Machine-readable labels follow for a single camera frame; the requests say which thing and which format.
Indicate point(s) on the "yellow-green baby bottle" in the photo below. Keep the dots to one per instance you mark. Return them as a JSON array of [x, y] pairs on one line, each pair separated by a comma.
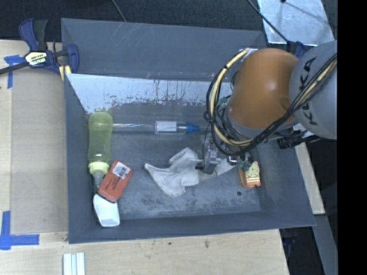
[[99, 136]]

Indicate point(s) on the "black cylinder on white bracket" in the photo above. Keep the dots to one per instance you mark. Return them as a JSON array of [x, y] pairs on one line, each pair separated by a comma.
[[288, 142]]

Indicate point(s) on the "white cloth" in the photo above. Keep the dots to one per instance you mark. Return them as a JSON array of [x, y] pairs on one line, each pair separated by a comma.
[[175, 175]]

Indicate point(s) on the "grey metal bin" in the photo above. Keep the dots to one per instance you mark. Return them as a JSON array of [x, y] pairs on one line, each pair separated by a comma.
[[160, 199]]

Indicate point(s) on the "orange box with white label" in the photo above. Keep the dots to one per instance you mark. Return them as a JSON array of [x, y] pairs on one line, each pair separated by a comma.
[[114, 180]]

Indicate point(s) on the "clear blue-tipped spray bottle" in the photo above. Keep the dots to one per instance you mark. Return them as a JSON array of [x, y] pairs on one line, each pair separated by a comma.
[[166, 127]]

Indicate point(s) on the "white packet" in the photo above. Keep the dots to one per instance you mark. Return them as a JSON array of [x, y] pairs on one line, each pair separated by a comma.
[[106, 213]]

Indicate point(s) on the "orange and gold toy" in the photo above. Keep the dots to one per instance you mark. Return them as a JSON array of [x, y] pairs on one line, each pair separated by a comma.
[[250, 176]]

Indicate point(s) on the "pale wood flat board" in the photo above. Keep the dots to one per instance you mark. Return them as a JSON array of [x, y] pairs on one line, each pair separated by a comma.
[[37, 153]]

